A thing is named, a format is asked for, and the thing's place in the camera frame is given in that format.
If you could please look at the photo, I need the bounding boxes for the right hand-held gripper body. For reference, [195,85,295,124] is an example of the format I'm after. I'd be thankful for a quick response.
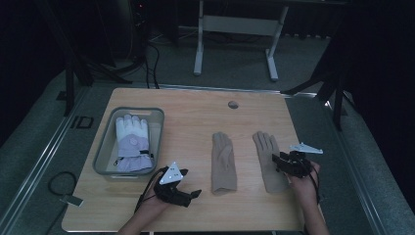
[280,142,324,179]

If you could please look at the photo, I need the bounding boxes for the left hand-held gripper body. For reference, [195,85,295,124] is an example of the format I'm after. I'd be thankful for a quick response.
[153,161,193,209]

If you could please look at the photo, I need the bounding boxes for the beige knit glove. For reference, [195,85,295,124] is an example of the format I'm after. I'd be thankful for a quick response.
[210,130,239,197]
[252,130,292,194]

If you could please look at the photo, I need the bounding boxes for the purple white-fingered ski glove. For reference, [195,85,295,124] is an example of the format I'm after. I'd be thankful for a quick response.
[115,114,155,173]

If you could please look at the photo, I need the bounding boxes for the grey plastic basket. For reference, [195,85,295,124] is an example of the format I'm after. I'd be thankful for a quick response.
[92,106,165,180]

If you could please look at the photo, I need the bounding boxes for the person's left hand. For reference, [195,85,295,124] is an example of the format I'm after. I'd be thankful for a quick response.
[140,190,178,215]

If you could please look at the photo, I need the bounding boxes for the person's right hand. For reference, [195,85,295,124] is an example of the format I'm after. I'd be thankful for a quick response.
[286,162,322,206]

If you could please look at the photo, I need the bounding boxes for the black tripod stand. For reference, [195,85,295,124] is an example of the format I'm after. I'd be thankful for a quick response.
[281,28,360,132]
[33,0,133,118]

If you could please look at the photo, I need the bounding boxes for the small grey floor plate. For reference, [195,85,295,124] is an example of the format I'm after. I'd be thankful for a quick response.
[60,194,84,208]

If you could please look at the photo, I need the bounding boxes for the left hand-held gripper cable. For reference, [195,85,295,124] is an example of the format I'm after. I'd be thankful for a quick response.
[133,166,168,213]

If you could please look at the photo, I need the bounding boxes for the hand-held gripper cable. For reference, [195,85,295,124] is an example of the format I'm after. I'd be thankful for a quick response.
[306,164,323,206]
[133,166,168,213]

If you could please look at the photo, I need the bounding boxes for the right hand-held gripper cable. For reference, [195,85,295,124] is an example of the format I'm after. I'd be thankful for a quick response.
[306,164,323,206]

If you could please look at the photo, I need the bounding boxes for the black hanging cables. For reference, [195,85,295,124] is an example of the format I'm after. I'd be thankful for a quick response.
[142,38,161,90]

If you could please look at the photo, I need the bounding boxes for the black looped floor cable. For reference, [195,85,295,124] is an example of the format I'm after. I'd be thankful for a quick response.
[48,170,78,197]

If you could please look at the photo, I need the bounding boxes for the white metal desk frame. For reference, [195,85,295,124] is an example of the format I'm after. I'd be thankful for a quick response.
[193,0,290,82]

